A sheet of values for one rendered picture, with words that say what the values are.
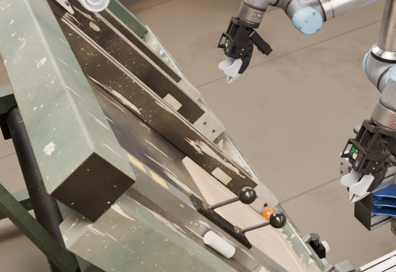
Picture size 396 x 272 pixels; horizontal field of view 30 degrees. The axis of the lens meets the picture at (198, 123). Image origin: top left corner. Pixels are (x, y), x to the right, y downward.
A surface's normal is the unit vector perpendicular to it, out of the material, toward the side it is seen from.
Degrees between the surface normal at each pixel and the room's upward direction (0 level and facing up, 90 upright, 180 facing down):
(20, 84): 34
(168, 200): 90
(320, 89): 0
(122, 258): 90
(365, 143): 90
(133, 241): 90
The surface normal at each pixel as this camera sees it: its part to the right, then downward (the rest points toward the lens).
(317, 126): -0.10, -0.80
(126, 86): 0.36, 0.52
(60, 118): -0.59, -0.51
